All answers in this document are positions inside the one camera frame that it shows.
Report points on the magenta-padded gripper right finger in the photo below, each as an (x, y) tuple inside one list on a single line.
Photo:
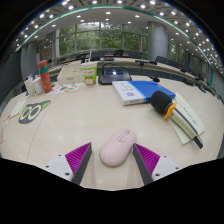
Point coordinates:
[(148, 158)]

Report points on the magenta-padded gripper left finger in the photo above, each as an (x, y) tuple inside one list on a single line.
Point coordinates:
[(78, 156)]

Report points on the pink computer mouse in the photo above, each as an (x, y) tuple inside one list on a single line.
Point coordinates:
[(116, 148)]

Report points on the black green cat-shaped mouse pad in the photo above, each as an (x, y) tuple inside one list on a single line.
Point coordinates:
[(31, 113)]

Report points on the black foam handheld microphone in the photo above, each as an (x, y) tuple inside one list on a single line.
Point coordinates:
[(160, 101)]

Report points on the pale green notebook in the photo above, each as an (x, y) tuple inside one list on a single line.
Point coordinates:
[(190, 113)]

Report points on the colourful sticker sheet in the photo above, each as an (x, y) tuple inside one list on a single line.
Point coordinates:
[(66, 88)]

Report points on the blue white book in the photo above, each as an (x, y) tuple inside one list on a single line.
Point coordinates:
[(146, 89)]

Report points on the red white booklet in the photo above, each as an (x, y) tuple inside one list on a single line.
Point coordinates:
[(4, 128)]

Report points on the white open cardboard box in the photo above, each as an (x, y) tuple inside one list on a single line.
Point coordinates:
[(68, 75)]

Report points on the green white paper cup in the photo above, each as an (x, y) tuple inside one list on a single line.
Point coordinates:
[(89, 75)]

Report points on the red drink bottle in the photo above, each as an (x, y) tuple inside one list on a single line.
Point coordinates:
[(45, 80)]

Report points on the black conference microphone unit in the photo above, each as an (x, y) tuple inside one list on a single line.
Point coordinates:
[(113, 78)]

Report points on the group of black chairs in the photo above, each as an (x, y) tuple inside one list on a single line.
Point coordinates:
[(118, 52)]

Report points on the group of ceiling lights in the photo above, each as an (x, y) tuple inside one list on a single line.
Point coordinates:
[(107, 12)]

